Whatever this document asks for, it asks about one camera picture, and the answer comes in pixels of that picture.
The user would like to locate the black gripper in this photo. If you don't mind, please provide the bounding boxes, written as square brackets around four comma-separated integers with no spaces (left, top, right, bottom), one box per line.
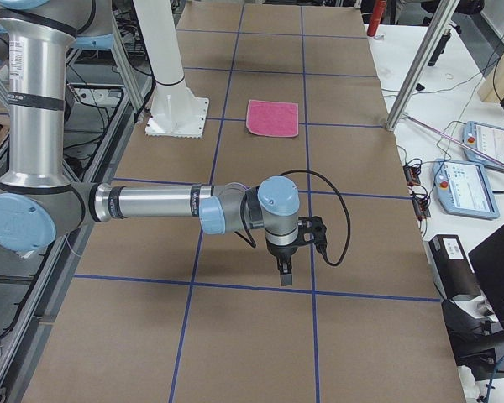
[266,240,297,286]

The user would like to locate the pink towel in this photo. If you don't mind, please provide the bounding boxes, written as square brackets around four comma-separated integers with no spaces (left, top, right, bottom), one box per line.
[245,100,299,138]

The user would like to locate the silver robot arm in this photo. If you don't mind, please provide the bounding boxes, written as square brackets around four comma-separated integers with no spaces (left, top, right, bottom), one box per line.
[0,1,300,285]

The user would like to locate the small electronics board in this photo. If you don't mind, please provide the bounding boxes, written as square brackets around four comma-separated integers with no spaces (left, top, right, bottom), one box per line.
[403,165,421,186]

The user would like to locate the black box white label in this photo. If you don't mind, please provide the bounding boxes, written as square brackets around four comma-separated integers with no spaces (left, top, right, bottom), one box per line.
[428,234,480,301]

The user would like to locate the near blue teach pendant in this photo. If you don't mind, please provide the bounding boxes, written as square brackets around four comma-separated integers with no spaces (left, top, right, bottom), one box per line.
[433,159,500,220]

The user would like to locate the blue teach pendant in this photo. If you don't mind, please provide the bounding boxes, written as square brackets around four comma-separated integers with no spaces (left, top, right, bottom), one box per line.
[462,121,504,172]
[433,159,500,220]

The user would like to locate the reacher grabber stick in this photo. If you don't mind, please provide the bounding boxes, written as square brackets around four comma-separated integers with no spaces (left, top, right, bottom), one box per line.
[403,114,504,169]

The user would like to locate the black computer monitor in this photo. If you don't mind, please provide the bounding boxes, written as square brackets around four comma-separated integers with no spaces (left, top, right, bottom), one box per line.
[469,224,504,323]

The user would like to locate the far blue teach pendant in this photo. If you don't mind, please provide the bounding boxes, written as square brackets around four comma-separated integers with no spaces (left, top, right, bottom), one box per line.
[462,121,504,172]

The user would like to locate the red fire extinguisher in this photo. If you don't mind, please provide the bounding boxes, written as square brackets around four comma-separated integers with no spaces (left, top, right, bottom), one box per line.
[366,0,387,37]

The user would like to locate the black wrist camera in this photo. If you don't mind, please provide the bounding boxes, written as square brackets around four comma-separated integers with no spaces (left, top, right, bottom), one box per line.
[296,216,328,254]

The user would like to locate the black camera cable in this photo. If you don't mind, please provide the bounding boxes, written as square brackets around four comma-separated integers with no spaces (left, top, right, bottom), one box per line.
[236,169,354,267]

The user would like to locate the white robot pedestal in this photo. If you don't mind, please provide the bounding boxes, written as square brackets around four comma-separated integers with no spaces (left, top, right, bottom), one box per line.
[134,0,209,139]

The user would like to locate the aluminium frame post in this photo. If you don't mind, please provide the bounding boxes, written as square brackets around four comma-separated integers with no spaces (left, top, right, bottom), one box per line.
[385,0,459,132]

